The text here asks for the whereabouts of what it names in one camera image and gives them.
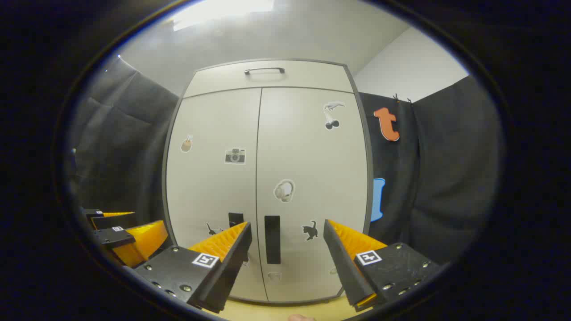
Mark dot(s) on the ceiling light panel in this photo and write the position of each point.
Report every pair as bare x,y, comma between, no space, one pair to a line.
214,11

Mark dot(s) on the white double-door shoe cabinet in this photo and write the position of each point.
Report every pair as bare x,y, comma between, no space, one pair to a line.
223,78

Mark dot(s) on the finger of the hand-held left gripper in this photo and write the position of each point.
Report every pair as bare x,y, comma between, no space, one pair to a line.
111,220
113,237

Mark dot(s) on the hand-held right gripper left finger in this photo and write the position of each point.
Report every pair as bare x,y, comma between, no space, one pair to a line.
232,267

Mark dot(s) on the white cabinet door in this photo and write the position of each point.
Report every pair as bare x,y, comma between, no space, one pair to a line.
209,191
312,169

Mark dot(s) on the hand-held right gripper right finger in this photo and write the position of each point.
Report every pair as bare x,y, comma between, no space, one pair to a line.
343,267

